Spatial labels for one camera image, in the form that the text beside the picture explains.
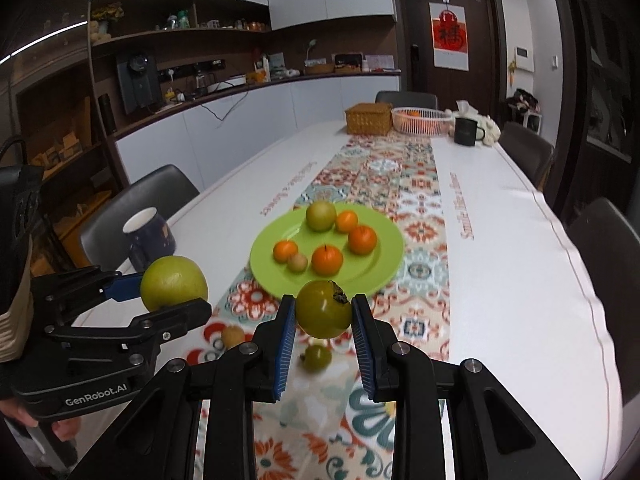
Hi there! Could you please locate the dark green apple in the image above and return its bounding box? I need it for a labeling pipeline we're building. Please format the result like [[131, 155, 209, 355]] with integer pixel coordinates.
[[296, 280, 353, 339]]

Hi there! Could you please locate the glass sliding door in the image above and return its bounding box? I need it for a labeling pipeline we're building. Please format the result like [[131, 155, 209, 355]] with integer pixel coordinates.
[[545, 0, 640, 241]]

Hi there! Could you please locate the black wall appliance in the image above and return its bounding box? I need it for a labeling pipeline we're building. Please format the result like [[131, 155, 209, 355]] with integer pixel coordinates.
[[116, 52, 163, 115]]

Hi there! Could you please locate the orange with stem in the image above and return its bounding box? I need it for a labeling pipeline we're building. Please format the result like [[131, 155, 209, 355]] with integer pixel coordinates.
[[347, 225, 378, 255]]

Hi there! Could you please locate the grey dining chair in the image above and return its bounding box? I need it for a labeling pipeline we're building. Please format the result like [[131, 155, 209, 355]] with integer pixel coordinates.
[[375, 91, 440, 109], [497, 121, 556, 191], [80, 165, 201, 266], [565, 197, 640, 406]]

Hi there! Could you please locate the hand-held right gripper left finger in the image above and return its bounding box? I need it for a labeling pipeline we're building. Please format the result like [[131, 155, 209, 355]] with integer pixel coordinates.
[[65, 295, 297, 480]]

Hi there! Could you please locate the small green fruit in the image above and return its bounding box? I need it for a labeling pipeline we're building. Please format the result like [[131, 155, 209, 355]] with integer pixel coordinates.
[[299, 344, 333, 373]]

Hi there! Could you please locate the dark brown door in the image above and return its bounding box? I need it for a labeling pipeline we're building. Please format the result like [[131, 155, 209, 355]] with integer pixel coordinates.
[[390, 0, 501, 116]]

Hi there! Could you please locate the wall power strip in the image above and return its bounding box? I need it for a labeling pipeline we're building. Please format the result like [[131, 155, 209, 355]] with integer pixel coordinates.
[[160, 60, 226, 80]]

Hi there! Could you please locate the wicker box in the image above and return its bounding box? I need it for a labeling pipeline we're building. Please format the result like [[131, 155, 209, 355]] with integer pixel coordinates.
[[345, 103, 393, 135]]

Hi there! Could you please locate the medium green fruit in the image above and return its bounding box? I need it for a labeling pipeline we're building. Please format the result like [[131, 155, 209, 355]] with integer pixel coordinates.
[[305, 201, 337, 232]]

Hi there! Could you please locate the green plate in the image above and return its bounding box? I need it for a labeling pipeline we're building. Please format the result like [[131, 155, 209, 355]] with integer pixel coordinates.
[[249, 203, 405, 297]]

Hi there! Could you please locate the black mug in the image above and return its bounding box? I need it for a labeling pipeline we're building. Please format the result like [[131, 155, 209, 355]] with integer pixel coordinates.
[[453, 116, 486, 147]]

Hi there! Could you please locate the dark display cabinet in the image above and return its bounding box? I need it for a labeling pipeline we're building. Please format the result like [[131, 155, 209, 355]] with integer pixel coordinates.
[[0, 10, 126, 281]]

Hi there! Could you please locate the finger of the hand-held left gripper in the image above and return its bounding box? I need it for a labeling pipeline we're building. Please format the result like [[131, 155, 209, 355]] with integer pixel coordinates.
[[31, 267, 146, 328], [44, 297, 213, 356]]

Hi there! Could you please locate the wooden wall shelf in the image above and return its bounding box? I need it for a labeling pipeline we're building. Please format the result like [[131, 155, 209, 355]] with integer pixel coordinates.
[[89, 0, 273, 61]]

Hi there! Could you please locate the large yellow-green pear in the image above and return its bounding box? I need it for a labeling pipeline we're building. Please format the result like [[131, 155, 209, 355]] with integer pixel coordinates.
[[140, 255, 209, 312]]

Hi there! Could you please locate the red and white wall calendar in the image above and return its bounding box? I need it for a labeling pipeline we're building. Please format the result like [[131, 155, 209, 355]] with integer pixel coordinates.
[[429, 1, 471, 72]]

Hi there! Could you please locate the pink wire basket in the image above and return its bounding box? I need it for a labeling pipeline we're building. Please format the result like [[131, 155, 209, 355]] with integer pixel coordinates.
[[391, 106, 453, 137]]

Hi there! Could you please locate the patterned table runner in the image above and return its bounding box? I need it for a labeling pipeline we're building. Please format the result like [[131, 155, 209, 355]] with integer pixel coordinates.
[[192, 132, 451, 480]]

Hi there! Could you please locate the person's left hand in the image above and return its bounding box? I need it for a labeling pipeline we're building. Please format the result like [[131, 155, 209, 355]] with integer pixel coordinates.
[[0, 394, 82, 443]]

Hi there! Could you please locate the white cloth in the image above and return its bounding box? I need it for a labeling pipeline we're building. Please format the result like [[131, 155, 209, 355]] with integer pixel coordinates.
[[445, 101, 502, 147]]

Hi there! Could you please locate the dark blue mug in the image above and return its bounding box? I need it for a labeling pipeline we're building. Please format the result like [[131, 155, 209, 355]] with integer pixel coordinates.
[[122, 207, 177, 273]]

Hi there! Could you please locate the white base cabinet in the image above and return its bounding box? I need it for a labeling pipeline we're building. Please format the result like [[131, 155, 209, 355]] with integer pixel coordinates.
[[112, 71, 403, 196]]

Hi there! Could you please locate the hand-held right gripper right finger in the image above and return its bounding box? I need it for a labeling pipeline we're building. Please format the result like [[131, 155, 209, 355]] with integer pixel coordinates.
[[351, 294, 582, 480]]

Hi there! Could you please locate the large orange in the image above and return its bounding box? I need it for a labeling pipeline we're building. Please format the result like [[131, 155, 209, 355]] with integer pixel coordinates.
[[311, 245, 344, 276]]

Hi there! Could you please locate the black tumbler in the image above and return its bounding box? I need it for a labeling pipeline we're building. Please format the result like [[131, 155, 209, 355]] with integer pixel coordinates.
[[98, 94, 117, 136]]

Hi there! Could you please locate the dark patterned bag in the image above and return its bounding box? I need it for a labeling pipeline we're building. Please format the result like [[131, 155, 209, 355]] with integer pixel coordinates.
[[506, 88, 541, 116]]

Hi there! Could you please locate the yellow flower bunch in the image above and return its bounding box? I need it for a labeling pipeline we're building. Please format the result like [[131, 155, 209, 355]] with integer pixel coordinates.
[[90, 2, 125, 36]]

